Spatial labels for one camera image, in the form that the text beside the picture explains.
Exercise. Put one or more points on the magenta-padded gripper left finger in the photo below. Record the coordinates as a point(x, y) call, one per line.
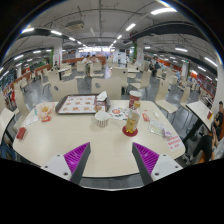
point(71, 163)

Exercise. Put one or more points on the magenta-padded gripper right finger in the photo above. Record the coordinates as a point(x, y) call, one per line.
point(151, 163)

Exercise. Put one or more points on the clear bottle with yellow cap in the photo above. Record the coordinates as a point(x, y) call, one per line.
point(132, 120)

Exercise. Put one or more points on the purple tissue pack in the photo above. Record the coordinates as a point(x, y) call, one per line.
point(167, 134)

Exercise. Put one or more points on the flat round red coaster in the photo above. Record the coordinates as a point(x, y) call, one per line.
point(128, 134)

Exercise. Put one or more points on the small white wrapper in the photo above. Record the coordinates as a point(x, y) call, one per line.
point(156, 114)

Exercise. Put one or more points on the person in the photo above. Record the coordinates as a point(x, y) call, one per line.
point(220, 116)
point(205, 145)

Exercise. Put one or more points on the white paper card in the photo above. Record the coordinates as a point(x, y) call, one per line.
point(32, 120)

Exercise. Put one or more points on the red wallet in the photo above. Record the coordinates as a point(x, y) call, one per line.
point(21, 133)

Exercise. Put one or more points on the dark food tray with paper liner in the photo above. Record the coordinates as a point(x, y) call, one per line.
point(78, 105)

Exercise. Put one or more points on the colourful printed leaflet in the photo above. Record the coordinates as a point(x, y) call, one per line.
point(117, 113)

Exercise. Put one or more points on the small teal sanitizer bottle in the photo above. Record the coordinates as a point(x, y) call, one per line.
point(35, 111)

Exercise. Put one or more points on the red paper cup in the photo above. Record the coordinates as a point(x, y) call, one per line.
point(134, 96)

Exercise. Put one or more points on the beige neighbouring table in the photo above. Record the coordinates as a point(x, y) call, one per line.
point(199, 111)
point(6, 118)

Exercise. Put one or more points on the white crumpled napkin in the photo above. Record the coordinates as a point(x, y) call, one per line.
point(101, 96)

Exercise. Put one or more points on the group of beige chairs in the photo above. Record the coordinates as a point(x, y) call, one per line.
point(106, 87)

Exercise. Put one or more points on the ceiling air conditioner unit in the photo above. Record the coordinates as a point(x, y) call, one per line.
point(75, 25)

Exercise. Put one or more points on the group of ceiling lights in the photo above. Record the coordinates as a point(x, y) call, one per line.
point(162, 11)

